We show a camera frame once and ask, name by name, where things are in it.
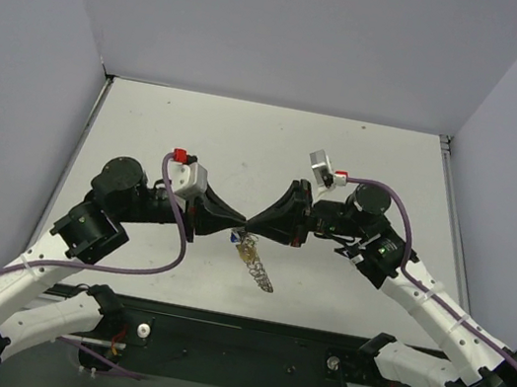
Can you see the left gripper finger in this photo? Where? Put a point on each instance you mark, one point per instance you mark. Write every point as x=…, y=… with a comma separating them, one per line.
x=219, y=209
x=206, y=224

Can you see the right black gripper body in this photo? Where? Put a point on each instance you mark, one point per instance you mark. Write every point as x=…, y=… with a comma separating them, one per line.
x=304, y=215

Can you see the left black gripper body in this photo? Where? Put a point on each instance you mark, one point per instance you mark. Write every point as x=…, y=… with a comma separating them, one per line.
x=192, y=220

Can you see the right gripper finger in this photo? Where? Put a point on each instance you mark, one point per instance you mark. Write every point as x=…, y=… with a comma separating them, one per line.
x=291, y=207
x=273, y=227

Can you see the yellow key tag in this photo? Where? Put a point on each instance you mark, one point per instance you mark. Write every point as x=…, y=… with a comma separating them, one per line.
x=248, y=253

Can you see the metal disc keyring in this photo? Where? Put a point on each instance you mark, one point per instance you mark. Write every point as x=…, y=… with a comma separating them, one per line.
x=256, y=270

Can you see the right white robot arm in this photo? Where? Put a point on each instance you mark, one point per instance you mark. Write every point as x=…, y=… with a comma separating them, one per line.
x=365, y=236

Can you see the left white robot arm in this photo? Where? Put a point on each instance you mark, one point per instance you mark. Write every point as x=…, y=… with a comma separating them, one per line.
x=89, y=232

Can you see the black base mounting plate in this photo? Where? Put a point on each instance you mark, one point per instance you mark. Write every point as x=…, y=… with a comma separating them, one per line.
x=224, y=350

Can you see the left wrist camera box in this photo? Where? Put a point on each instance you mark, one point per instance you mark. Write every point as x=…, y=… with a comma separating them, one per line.
x=188, y=178

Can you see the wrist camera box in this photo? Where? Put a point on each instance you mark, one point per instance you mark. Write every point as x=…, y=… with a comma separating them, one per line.
x=188, y=178
x=325, y=176

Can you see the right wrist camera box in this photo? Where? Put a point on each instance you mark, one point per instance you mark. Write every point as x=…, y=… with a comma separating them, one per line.
x=325, y=176

